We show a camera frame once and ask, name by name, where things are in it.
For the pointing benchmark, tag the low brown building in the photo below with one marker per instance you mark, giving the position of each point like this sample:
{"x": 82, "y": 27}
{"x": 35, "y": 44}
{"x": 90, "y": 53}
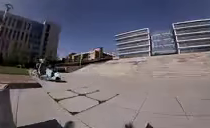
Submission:
{"x": 88, "y": 55}

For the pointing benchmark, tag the white striped multi-storey building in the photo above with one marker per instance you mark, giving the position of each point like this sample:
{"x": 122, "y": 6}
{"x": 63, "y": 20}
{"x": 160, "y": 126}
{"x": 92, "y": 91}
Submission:
{"x": 133, "y": 43}

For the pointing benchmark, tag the grey concrete slab plaza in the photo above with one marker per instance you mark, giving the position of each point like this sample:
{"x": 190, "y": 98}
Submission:
{"x": 143, "y": 96}

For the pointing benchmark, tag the dark glass tall building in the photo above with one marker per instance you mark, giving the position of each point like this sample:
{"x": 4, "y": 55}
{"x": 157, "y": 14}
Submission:
{"x": 23, "y": 36}

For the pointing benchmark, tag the dark green trees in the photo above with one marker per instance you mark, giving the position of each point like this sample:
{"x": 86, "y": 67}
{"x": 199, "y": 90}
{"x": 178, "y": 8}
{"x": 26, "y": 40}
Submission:
{"x": 18, "y": 56}

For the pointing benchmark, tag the robot's own part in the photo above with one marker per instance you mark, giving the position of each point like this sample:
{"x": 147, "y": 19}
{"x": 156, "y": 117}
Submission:
{"x": 129, "y": 125}
{"x": 69, "y": 125}

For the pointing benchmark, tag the grass strip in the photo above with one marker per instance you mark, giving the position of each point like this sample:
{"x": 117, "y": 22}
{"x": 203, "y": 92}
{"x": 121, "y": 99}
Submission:
{"x": 8, "y": 70}

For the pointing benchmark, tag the wide concrete steps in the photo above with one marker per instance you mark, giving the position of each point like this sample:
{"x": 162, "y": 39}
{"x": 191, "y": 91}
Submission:
{"x": 159, "y": 65}

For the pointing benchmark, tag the bicycle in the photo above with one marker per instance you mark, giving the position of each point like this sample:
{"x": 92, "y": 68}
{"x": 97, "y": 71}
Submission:
{"x": 39, "y": 68}

